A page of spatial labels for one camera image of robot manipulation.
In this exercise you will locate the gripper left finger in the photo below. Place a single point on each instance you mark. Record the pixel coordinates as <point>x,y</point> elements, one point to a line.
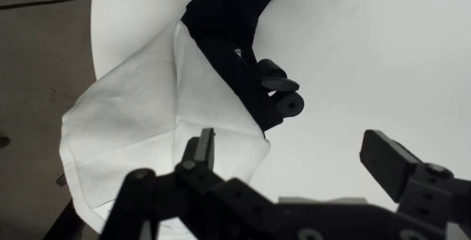
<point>206,192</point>

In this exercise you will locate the black stand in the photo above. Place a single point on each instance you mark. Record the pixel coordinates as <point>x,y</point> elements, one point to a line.
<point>235,67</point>

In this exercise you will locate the white towel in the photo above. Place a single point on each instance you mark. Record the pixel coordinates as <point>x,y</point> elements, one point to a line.
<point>132,115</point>

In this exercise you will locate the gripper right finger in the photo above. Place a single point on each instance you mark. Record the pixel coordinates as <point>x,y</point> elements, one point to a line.
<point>386,162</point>

